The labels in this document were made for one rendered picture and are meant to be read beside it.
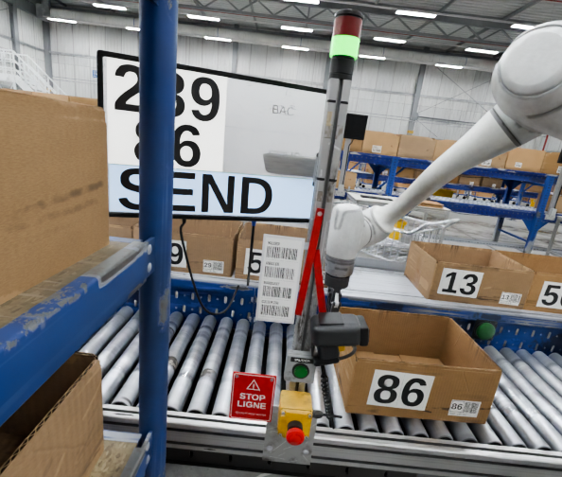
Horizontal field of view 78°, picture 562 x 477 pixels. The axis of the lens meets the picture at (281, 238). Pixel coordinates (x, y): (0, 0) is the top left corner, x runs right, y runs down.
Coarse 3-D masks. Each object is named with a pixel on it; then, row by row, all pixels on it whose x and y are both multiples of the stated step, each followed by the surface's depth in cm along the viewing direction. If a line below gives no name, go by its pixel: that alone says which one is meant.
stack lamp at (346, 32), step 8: (344, 16) 61; (352, 16) 60; (336, 24) 62; (344, 24) 61; (352, 24) 61; (360, 24) 62; (336, 32) 62; (344, 32) 61; (352, 32) 61; (336, 40) 62; (344, 40) 61; (352, 40) 62; (336, 48) 62; (344, 48) 62; (352, 48) 62; (352, 56) 63
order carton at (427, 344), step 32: (384, 320) 119; (416, 320) 119; (448, 320) 119; (384, 352) 122; (416, 352) 122; (448, 352) 117; (480, 352) 101; (352, 384) 92; (448, 384) 92; (480, 384) 92; (416, 416) 95; (448, 416) 95; (480, 416) 95
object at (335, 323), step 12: (324, 312) 75; (336, 312) 75; (312, 324) 73; (324, 324) 71; (336, 324) 71; (348, 324) 71; (360, 324) 72; (312, 336) 72; (324, 336) 71; (336, 336) 71; (348, 336) 71; (360, 336) 71; (324, 348) 73; (336, 348) 73; (324, 360) 74; (336, 360) 74
